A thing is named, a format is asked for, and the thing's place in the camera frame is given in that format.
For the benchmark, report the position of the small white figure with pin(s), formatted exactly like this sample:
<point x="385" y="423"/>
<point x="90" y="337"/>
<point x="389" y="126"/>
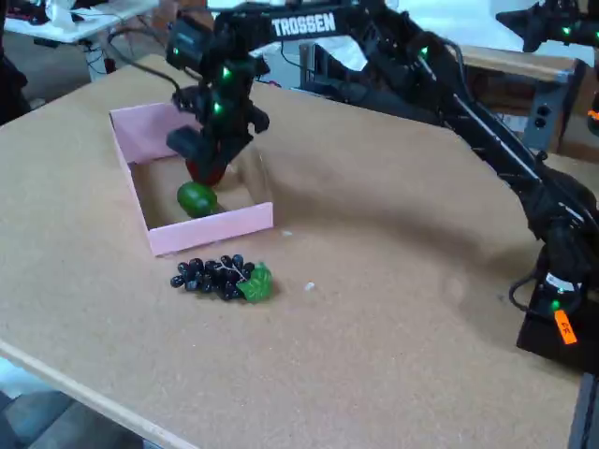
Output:
<point x="61" y="16"/>

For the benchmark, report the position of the green toy lime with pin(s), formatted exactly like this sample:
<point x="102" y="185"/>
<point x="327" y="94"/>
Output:
<point x="196" y="201"/>

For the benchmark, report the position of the grey metal leg with outlets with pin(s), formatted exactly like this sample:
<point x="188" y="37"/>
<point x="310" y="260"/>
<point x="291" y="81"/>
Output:
<point x="552" y="107"/>

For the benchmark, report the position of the black office chair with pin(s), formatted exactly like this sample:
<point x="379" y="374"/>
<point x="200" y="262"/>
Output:
<point x="11" y="89"/>

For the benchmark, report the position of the small black camera box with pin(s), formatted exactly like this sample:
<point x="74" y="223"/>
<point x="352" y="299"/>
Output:
<point x="187" y="99"/>

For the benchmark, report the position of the wooden workbench top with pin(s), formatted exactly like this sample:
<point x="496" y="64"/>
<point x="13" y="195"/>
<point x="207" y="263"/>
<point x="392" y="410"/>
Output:
<point x="515" y="63"/>

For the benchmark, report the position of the red toy pomegranate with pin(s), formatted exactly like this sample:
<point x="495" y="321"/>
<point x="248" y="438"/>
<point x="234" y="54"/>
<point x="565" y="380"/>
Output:
<point x="217" y="178"/>

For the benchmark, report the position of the white desk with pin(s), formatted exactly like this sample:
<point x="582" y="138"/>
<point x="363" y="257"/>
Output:
<point x="93" y="25"/>

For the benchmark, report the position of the pink cardboard box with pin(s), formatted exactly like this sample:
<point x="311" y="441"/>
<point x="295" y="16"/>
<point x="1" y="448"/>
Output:
<point x="210" y="231"/>

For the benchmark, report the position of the dark metal post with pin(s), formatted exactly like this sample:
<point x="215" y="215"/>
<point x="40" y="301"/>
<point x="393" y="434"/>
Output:
<point x="587" y="416"/>

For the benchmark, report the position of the black toy grapes with leaf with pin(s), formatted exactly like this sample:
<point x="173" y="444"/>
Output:
<point x="210" y="278"/>

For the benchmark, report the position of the grey metal frame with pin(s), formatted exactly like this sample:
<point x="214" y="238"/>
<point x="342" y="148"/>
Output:
<point x="306" y="61"/>

